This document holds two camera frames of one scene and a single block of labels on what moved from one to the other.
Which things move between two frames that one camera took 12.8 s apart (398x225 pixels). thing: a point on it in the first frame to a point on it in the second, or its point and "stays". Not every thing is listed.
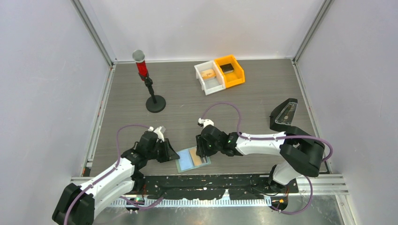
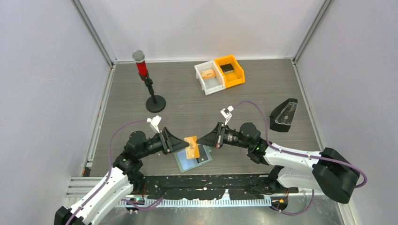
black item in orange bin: x=227 y=68 stays
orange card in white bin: x=208 y=73 stays
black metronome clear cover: x=282 y=115 stays
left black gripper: x=169 y=154 to x=173 y=143
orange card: x=196 y=159 to x=192 y=150
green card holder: x=189 y=160 stays
